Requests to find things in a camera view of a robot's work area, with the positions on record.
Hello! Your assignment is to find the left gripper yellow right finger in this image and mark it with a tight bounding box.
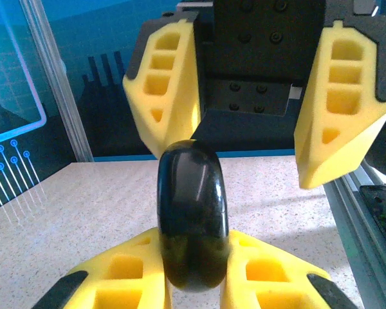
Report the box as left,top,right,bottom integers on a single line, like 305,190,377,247
220,228,360,309

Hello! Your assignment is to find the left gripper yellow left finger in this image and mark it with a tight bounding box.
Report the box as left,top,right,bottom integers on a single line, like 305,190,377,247
31,227,174,309

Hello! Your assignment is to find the aluminium frame corner post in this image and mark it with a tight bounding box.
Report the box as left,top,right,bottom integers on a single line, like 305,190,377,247
19,0,95,164

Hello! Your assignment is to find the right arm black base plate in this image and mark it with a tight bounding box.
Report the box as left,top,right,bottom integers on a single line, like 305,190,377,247
359,183,386,232

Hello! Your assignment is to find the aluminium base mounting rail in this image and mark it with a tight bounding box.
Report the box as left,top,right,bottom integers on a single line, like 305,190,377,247
323,159,386,309

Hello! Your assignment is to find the black earbud charging case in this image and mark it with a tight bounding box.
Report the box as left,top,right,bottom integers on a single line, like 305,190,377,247
156,138,230,294

